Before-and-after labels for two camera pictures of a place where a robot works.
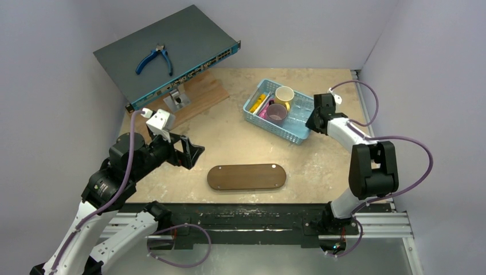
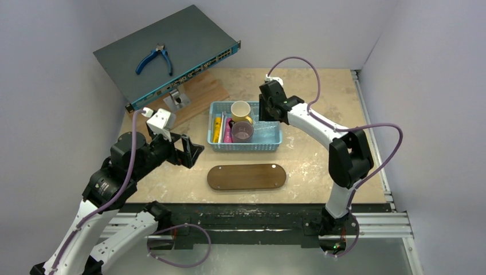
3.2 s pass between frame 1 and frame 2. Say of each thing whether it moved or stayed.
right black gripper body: moved
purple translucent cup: moved
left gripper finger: stayed
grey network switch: stayed
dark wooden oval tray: stayed
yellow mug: moved
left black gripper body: stayed
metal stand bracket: stayed
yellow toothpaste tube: moved
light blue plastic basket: moved
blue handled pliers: stayed
